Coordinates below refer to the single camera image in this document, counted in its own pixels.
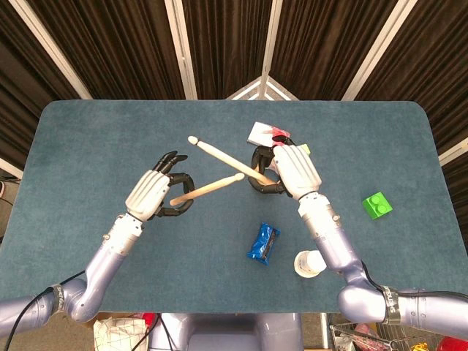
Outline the white paper cup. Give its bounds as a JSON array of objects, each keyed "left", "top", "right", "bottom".
[{"left": 293, "top": 249, "right": 327, "bottom": 279}]

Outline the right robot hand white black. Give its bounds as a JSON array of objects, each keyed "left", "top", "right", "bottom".
[{"left": 251, "top": 135, "right": 322, "bottom": 201}]

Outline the white partition frame post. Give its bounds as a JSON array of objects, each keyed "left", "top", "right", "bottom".
[
  {"left": 0, "top": 156, "right": 23, "bottom": 180},
  {"left": 7, "top": 0, "right": 93, "bottom": 100},
  {"left": 164, "top": 0, "right": 199, "bottom": 100},
  {"left": 437, "top": 137, "right": 468, "bottom": 167},
  {"left": 225, "top": 0, "right": 299, "bottom": 102},
  {"left": 341, "top": 0, "right": 420, "bottom": 102}
]

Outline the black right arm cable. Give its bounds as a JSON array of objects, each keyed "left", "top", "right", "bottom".
[{"left": 360, "top": 261, "right": 468, "bottom": 297}]

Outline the wire basket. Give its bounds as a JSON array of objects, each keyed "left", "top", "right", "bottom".
[{"left": 330, "top": 321, "right": 439, "bottom": 351}]

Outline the lavender robot torso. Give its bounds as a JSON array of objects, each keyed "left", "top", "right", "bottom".
[{"left": 149, "top": 312, "right": 304, "bottom": 351}]

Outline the green toy building brick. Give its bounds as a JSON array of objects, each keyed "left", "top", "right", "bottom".
[{"left": 362, "top": 192, "right": 394, "bottom": 221}]

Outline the red white flat pack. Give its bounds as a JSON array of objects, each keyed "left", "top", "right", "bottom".
[{"left": 246, "top": 121, "right": 292, "bottom": 147}]

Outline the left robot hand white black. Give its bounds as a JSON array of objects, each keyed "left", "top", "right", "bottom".
[{"left": 124, "top": 151, "right": 195, "bottom": 223}]

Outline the blue felt table cover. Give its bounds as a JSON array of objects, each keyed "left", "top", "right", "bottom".
[{"left": 0, "top": 99, "right": 468, "bottom": 314}]

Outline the wooden drumstick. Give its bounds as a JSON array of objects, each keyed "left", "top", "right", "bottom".
[
  {"left": 187, "top": 135, "right": 273, "bottom": 186},
  {"left": 169, "top": 173, "right": 245, "bottom": 207}
]

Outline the red plastic object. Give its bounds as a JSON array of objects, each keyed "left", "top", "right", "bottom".
[{"left": 437, "top": 338, "right": 468, "bottom": 351}]

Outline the blue snack packet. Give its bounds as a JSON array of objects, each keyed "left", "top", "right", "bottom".
[{"left": 246, "top": 222, "right": 282, "bottom": 267}]

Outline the brown curtain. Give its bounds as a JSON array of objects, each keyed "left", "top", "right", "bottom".
[{"left": 0, "top": 0, "right": 468, "bottom": 180}]

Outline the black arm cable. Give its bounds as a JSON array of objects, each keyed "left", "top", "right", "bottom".
[
  {"left": 3, "top": 270, "right": 88, "bottom": 351},
  {"left": 360, "top": 261, "right": 468, "bottom": 297}
]

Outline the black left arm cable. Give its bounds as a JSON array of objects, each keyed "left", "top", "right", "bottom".
[{"left": 3, "top": 270, "right": 88, "bottom": 351}]

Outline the white checked bag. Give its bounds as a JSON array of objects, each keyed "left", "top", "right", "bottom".
[{"left": 93, "top": 317, "right": 149, "bottom": 351}]

